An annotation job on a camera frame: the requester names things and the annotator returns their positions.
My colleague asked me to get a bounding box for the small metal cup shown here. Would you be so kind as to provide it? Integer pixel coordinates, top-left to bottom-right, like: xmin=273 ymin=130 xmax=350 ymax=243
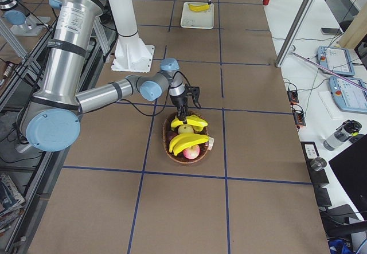
xmin=310 ymin=157 xmax=327 ymax=171

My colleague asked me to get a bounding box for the upper blue teach pendant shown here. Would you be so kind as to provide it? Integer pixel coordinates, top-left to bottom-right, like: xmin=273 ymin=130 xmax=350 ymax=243
xmin=317 ymin=46 xmax=355 ymax=77

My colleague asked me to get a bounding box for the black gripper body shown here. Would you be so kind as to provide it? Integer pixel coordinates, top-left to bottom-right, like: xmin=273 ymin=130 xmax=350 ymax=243
xmin=170 ymin=93 xmax=188 ymax=108

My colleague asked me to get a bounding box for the aluminium frame post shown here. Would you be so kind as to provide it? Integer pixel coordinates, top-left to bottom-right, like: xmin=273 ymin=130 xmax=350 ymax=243
xmin=275 ymin=0 xmax=315 ymax=67

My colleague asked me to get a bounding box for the black monitor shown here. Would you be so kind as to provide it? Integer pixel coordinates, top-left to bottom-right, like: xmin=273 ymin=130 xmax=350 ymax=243
xmin=329 ymin=137 xmax=366 ymax=220

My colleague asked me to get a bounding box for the dark purple fruit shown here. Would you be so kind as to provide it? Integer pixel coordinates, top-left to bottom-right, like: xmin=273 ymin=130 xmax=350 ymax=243
xmin=166 ymin=130 xmax=178 ymax=142

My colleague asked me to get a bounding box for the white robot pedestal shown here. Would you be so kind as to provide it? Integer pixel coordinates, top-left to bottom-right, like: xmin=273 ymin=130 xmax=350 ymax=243
xmin=108 ymin=0 xmax=155 ymax=73

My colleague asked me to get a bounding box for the black camera cable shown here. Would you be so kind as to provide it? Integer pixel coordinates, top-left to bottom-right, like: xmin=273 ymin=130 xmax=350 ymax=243
xmin=117 ymin=71 xmax=201 ymax=118

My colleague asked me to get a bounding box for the front yellow banana bunch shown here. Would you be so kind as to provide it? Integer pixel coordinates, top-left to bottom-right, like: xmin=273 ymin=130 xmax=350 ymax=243
xmin=169 ymin=133 xmax=209 ymax=156

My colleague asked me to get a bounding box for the blue teach pendant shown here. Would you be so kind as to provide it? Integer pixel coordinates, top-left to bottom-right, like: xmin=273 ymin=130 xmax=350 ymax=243
xmin=329 ymin=76 xmax=366 ymax=114
xmin=317 ymin=46 xmax=355 ymax=77

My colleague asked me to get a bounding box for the red pink apple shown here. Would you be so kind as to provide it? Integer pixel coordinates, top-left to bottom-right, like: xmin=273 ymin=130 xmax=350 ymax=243
xmin=183 ymin=144 xmax=200 ymax=160

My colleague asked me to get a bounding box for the brown wicker basket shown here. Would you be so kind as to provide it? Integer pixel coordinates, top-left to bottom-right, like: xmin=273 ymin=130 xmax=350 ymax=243
xmin=163 ymin=111 xmax=213 ymax=164

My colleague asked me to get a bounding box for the clear water bottle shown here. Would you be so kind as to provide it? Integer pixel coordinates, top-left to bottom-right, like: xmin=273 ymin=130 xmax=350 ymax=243
xmin=323 ymin=120 xmax=362 ymax=151

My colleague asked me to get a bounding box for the lower blue teach pendant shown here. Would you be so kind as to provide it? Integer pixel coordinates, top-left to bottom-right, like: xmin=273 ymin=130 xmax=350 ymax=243
xmin=329 ymin=76 xmax=366 ymax=114

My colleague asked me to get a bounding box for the yellow green apple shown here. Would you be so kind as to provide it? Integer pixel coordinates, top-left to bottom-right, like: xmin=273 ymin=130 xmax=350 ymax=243
xmin=177 ymin=124 xmax=194 ymax=134

